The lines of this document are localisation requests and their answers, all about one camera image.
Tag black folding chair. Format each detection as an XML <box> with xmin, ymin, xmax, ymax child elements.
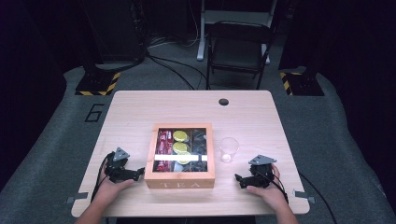
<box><xmin>205</xmin><ymin>20</ymin><xmax>273</xmax><ymax>91</ymax></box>

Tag clear plastic cup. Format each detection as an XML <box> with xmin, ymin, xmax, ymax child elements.
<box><xmin>219</xmin><ymin>136</ymin><xmax>241</xmax><ymax>164</ymax></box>

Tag black stand base hazard stripes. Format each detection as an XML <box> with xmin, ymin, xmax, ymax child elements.
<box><xmin>74</xmin><ymin>63</ymin><xmax>121</xmax><ymax>97</ymax></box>
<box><xmin>278</xmin><ymin>66</ymin><xmax>326</xmax><ymax>97</ymax></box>

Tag yellow-green round capsule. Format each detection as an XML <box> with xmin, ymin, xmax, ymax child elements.
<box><xmin>176</xmin><ymin>150</ymin><xmax>192</xmax><ymax>165</ymax></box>
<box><xmin>172</xmin><ymin>141</ymin><xmax>189</xmax><ymax>155</ymax></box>
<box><xmin>172</xmin><ymin>130</ymin><xmax>190</xmax><ymax>143</ymax></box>

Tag white floor cable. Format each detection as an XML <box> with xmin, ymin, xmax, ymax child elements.
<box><xmin>147</xmin><ymin>18</ymin><xmax>201</xmax><ymax>49</ymax></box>

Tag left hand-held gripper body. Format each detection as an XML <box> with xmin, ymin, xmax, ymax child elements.
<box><xmin>104</xmin><ymin>147</ymin><xmax>136</xmax><ymax>184</ymax></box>

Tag dark cabinet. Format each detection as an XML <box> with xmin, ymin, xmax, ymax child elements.
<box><xmin>81</xmin><ymin>0</ymin><xmax>148</xmax><ymax>63</ymax></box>

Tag wooden tea box glass lid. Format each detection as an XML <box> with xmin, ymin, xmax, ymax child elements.
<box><xmin>144</xmin><ymin>122</ymin><xmax>217</xmax><ymax>189</ymax></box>

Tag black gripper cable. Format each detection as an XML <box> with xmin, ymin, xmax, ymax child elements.
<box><xmin>90</xmin><ymin>151</ymin><xmax>115</xmax><ymax>203</ymax></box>
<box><xmin>262</xmin><ymin>170</ymin><xmax>339</xmax><ymax>224</ymax></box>

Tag grey tape strip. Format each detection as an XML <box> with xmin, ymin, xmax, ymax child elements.
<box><xmin>291</xmin><ymin>189</ymin><xmax>317</xmax><ymax>205</ymax></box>
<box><xmin>65</xmin><ymin>191</ymin><xmax>90</xmax><ymax>205</ymax></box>

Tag black metal chair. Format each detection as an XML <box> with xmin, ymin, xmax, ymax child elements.
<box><xmin>196</xmin><ymin>0</ymin><xmax>278</xmax><ymax>65</ymax></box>

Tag black floor cable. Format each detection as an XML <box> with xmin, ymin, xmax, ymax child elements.
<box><xmin>146</xmin><ymin>54</ymin><xmax>196</xmax><ymax>91</ymax></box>
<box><xmin>148</xmin><ymin>54</ymin><xmax>209</xmax><ymax>91</ymax></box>

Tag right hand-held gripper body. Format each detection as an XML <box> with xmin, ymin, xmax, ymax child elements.
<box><xmin>247</xmin><ymin>154</ymin><xmax>277</xmax><ymax>189</ymax></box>

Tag person's left hand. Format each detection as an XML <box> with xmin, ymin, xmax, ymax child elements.
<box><xmin>92</xmin><ymin>176</ymin><xmax>135</xmax><ymax>203</ymax></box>

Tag person's right hand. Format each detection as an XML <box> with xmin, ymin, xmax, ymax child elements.
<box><xmin>246</xmin><ymin>163</ymin><xmax>290</xmax><ymax>213</ymax></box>

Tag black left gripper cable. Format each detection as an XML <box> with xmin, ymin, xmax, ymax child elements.
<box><xmin>90</xmin><ymin>151</ymin><xmax>115</xmax><ymax>203</ymax></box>

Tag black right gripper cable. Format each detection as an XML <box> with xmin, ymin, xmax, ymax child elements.
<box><xmin>262</xmin><ymin>170</ymin><xmax>339</xmax><ymax>224</ymax></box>

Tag red tea packets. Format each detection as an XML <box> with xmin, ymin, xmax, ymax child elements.
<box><xmin>154</xmin><ymin>129</ymin><xmax>175</xmax><ymax>173</ymax></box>

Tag dark tea packets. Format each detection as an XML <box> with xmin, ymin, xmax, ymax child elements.
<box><xmin>191</xmin><ymin>128</ymin><xmax>208</xmax><ymax>173</ymax></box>

